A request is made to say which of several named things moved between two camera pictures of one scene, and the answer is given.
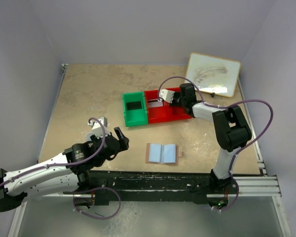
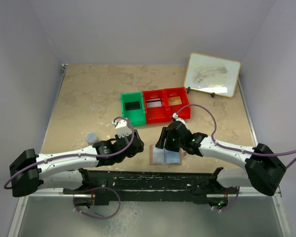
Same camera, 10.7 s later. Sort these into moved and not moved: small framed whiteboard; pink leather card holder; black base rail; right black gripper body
Moved: right black gripper body
Not moved: black base rail; small framed whiteboard; pink leather card holder
